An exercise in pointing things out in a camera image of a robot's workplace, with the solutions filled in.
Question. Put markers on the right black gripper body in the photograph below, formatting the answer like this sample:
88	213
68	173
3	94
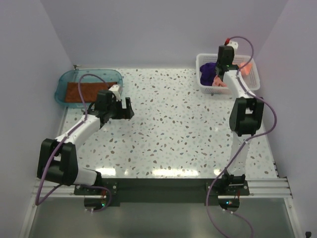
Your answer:
217	64

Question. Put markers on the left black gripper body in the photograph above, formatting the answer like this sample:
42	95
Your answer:
115	109

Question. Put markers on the brown towel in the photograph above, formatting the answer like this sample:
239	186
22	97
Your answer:
89	91

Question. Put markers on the pink towel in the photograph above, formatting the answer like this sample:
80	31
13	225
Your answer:
220	81

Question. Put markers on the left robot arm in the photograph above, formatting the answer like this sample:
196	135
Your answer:
58	160

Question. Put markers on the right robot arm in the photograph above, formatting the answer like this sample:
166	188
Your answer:
244	121

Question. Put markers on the purple towel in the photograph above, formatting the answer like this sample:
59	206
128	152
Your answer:
208	74

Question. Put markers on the blue transparent plastic tray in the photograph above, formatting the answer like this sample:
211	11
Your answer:
84	76

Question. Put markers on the white plastic basket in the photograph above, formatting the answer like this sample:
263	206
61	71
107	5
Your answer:
252	80

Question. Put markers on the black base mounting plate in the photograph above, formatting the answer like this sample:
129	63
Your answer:
170	190

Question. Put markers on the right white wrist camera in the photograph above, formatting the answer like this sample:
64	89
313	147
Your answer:
231	43

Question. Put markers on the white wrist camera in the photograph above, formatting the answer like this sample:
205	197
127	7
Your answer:
116	89
231	43

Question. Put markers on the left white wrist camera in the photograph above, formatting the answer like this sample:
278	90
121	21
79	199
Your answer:
116	89

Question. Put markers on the aluminium frame rail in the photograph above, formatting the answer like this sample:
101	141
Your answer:
258	188

